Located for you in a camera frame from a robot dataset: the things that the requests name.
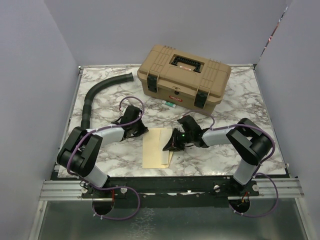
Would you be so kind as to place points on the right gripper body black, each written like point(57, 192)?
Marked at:
point(184, 138)

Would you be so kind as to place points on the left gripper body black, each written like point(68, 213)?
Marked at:
point(134, 123)

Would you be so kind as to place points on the cream paper envelope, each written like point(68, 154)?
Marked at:
point(153, 142)

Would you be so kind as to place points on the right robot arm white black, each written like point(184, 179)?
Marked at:
point(253, 144)

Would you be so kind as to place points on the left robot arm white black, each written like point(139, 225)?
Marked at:
point(80, 151)

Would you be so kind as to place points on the green white glue stick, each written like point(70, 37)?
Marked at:
point(169, 104)

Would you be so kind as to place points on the tan plastic toolbox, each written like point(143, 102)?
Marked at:
point(184, 79)

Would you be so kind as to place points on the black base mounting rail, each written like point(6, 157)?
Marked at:
point(170, 192)

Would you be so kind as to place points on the aluminium extrusion rail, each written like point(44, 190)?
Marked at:
point(259, 188)

